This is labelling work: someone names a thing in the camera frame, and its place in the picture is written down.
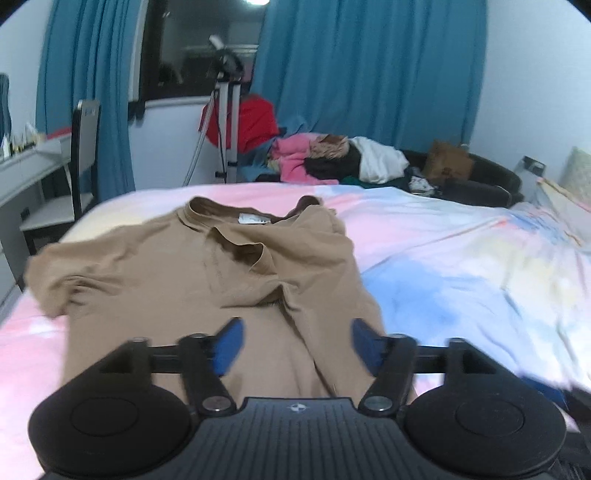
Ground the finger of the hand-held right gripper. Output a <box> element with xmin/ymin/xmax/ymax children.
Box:
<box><xmin>522</xmin><ymin>376</ymin><xmax>574</xmax><ymax>398</ymax></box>

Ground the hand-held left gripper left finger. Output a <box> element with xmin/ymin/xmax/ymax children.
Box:
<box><xmin>88</xmin><ymin>318</ymin><xmax>245</xmax><ymax>416</ymax></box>

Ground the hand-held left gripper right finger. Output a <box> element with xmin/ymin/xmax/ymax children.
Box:
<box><xmin>352</xmin><ymin>318</ymin><xmax>506</xmax><ymax>416</ymax></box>

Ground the tan t-shirt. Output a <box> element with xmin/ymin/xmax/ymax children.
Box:
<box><xmin>25</xmin><ymin>196</ymin><xmax>416</xmax><ymax>402</ymax></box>

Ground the bed with pastel sheet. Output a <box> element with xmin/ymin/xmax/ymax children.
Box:
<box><xmin>0</xmin><ymin>182</ymin><xmax>591</xmax><ymax>462</ymax></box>

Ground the black cloth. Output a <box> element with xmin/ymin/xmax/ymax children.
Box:
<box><xmin>302</xmin><ymin>143</ymin><xmax>363</xmax><ymax>178</ymax></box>

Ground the white cloth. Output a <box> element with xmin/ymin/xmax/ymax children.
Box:
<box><xmin>348</xmin><ymin>137</ymin><xmax>409</xmax><ymax>183</ymax></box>

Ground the blue cloth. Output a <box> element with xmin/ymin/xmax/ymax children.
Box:
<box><xmin>238</xmin><ymin>115</ymin><xmax>308</xmax><ymax>182</ymax></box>

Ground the pink cloth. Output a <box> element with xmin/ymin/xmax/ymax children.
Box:
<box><xmin>271</xmin><ymin>133</ymin><xmax>340</xmax><ymax>185</ymax></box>

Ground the light brown cloth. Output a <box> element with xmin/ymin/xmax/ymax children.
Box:
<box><xmin>308</xmin><ymin>134</ymin><xmax>351</xmax><ymax>160</ymax></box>

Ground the black sofa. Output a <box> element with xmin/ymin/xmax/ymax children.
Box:
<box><xmin>399</xmin><ymin>148</ymin><xmax>525</xmax><ymax>208</ymax></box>

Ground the pale pillow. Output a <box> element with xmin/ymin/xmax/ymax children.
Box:
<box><xmin>560</xmin><ymin>147</ymin><xmax>591</xmax><ymax>204</ymax></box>

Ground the red cloth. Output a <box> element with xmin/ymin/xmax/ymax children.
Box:
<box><xmin>199</xmin><ymin>95</ymin><xmax>280</xmax><ymax>153</ymax></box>

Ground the black and white chair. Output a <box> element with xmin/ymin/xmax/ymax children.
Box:
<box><xmin>21</xmin><ymin>99</ymin><xmax>102</xmax><ymax>254</ymax></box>

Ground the white dressing table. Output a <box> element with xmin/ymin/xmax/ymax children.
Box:
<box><xmin>0</xmin><ymin>134</ymin><xmax>72</xmax><ymax>296</ymax></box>

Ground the wide blue curtain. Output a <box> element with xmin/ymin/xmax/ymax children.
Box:
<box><xmin>252</xmin><ymin>0</ymin><xmax>489</xmax><ymax>148</ymax></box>

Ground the row of cosmetic bottles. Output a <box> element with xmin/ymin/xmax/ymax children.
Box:
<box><xmin>0</xmin><ymin>122</ymin><xmax>47</xmax><ymax>160</ymax></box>

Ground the dark window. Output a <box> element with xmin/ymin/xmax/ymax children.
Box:
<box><xmin>139</xmin><ymin>0</ymin><xmax>269</xmax><ymax>102</ymax></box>

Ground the narrow blue curtain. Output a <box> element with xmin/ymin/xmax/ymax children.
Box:
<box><xmin>36</xmin><ymin>0</ymin><xmax>148</xmax><ymax>204</ymax></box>

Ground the wavy framed mirror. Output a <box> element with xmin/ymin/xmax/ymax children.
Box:
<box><xmin>0</xmin><ymin>73</ymin><xmax>12</xmax><ymax>137</ymax></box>

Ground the camera tripod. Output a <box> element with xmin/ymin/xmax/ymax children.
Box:
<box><xmin>182</xmin><ymin>34</ymin><xmax>245</xmax><ymax>185</ymax></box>

